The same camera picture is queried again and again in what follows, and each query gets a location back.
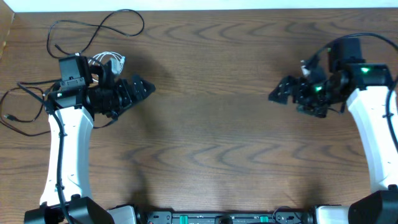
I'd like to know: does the white usb cable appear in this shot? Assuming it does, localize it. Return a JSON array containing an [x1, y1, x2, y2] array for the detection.
[[88, 51, 126, 68]]

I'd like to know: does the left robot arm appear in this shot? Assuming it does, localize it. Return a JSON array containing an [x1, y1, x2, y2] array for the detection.
[[24, 55, 155, 223]]

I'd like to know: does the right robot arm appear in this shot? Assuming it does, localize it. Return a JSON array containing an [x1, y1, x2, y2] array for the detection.
[[268, 34, 397, 223]]

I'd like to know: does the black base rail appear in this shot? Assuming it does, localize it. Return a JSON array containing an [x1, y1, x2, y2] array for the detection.
[[144, 207, 317, 224]]

